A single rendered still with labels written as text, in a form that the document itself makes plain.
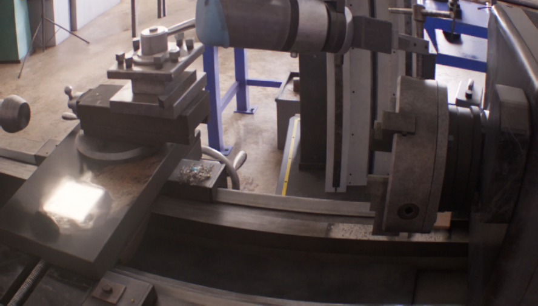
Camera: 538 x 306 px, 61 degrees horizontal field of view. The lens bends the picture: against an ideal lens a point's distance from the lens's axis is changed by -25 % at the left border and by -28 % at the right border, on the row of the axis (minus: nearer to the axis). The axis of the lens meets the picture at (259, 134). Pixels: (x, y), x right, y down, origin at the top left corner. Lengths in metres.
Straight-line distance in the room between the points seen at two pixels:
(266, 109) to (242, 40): 2.79
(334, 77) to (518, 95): 1.38
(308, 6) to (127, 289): 0.56
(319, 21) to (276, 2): 0.06
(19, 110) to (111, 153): 0.27
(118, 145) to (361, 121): 1.07
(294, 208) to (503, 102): 0.70
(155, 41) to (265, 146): 2.04
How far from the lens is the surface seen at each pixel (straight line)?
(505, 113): 0.65
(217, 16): 0.73
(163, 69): 1.14
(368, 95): 2.07
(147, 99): 1.19
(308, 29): 0.77
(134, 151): 1.25
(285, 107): 3.01
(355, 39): 0.80
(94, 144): 1.31
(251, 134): 3.28
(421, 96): 0.84
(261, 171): 2.95
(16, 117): 1.19
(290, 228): 1.18
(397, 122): 0.79
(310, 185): 2.25
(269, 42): 0.76
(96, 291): 0.99
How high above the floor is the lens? 1.55
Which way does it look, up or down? 28 degrees down
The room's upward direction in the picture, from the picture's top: 2 degrees counter-clockwise
